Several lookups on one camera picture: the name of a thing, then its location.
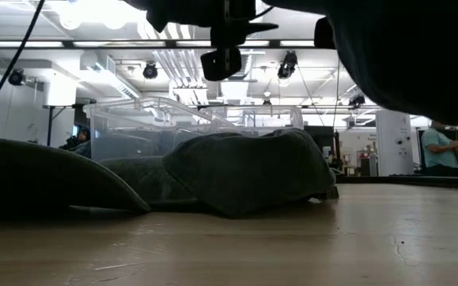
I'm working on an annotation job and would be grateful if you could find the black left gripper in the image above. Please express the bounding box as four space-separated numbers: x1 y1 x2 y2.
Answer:
125 0 280 48

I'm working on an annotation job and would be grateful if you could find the dark blue cap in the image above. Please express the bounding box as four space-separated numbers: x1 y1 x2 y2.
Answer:
260 0 458 126

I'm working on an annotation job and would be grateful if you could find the dark green cap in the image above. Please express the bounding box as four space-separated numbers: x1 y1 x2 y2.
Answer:
100 127 340 219
0 134 152 222

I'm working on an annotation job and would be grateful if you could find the black ceiling lamp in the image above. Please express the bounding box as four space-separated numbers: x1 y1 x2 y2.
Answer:
347 93 366 109
142 62 159 80
7 68 26 87
276 50 299 80

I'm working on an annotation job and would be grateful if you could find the clear plastic bin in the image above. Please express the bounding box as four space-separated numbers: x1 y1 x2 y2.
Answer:
82 96 230 162
196 103 305 138

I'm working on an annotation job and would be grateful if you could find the white kiosk column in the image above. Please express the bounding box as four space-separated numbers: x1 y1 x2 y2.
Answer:
375 109 415 177

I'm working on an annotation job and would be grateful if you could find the person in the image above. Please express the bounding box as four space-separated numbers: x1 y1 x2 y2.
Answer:
420 120 458 177

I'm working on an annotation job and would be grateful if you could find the white pillar box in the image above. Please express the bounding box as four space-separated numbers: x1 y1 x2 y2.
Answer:
43 75 78 107

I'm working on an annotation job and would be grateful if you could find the background robot station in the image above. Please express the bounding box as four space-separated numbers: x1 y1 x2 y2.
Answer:
58 126 93 152

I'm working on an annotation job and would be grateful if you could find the black metal stand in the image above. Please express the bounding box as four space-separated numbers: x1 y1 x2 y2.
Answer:
41 103 95 147

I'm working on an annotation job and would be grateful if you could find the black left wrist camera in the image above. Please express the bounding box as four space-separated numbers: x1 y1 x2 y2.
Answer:
200 33 243 83

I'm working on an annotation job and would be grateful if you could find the thin hanging cable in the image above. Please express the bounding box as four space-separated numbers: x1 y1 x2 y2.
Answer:
333 59 341 130

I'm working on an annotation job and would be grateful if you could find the white air duct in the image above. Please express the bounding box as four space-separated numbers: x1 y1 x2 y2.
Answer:
79 51 142 99

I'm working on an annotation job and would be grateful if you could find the black metal table frame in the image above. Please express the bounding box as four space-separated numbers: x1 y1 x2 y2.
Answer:
334 174 458 191

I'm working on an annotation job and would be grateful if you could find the black hanging cable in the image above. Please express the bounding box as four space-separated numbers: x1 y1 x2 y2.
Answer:
0 0 46 125

